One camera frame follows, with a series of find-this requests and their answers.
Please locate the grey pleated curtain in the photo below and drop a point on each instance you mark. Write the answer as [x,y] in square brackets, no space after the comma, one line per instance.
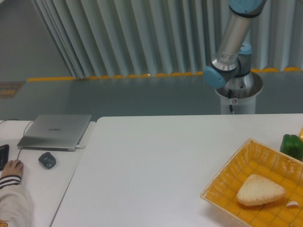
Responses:
[120,38]

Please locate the silver closed laptop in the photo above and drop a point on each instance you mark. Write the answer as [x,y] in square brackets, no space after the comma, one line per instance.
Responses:
[56,132]

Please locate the small white shell piece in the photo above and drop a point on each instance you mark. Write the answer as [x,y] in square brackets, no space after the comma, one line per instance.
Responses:
[292,204]

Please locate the small dark grey gadget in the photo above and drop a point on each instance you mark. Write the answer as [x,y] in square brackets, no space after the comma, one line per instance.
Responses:
[47,160]

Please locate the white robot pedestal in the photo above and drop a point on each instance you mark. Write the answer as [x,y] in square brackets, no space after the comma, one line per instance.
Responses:
[239,95]

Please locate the yellow woven basket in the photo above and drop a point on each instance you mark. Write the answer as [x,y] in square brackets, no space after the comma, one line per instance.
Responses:
[256,158]

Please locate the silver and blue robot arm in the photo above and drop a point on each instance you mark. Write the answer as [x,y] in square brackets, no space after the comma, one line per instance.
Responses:
[226,63]

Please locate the green bell pepper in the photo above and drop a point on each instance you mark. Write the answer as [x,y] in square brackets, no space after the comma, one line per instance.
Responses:
[292,146]

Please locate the triangular bread slice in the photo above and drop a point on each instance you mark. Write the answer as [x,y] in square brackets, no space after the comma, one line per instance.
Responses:
[258,190]

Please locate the forearm in cream sleeve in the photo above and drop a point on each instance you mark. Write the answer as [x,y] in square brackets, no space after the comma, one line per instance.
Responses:
[14,208]

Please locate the black keyboard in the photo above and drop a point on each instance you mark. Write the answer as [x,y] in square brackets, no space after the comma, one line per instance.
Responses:
[4,155]

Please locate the yellow pepper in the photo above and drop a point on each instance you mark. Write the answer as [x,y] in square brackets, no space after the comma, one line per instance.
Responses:
[300,135]

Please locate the person's hand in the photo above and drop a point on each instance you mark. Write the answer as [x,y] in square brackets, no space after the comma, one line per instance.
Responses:
[11,170]

